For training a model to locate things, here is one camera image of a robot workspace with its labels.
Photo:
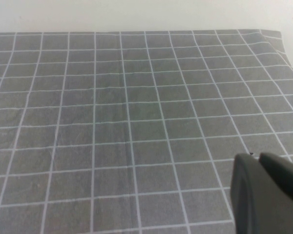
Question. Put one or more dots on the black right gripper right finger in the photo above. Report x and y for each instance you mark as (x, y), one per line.
(285, 190)

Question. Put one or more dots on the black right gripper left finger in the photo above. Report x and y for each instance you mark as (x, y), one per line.
(251, 195)

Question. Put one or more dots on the grey white-grid tablecloth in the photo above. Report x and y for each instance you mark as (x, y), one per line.
(112, 117)

